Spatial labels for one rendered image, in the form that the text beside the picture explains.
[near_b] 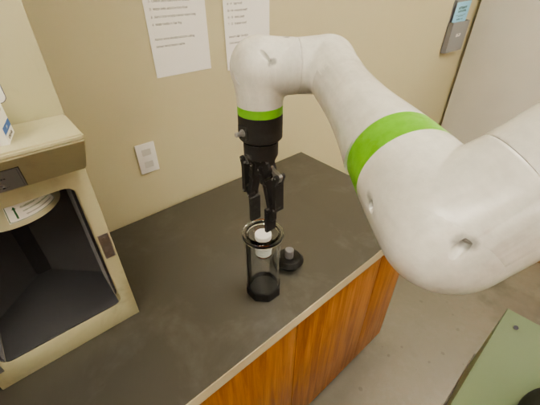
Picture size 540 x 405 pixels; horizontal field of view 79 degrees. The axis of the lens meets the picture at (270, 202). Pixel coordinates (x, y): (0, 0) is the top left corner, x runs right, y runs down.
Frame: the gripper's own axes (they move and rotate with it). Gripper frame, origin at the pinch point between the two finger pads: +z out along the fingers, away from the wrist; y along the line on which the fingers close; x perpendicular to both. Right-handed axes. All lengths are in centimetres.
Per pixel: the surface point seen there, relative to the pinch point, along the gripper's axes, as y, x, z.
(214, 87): -60, 25, -13
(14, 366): -16, -59, 23
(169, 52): -59, 10, -27
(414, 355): 28, 82, 123
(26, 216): -17.9, -43.8, -11.0
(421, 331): 23, 98, 123
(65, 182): -16.1, -35.6, -16.2
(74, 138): -4.6, -32.9, -28.5
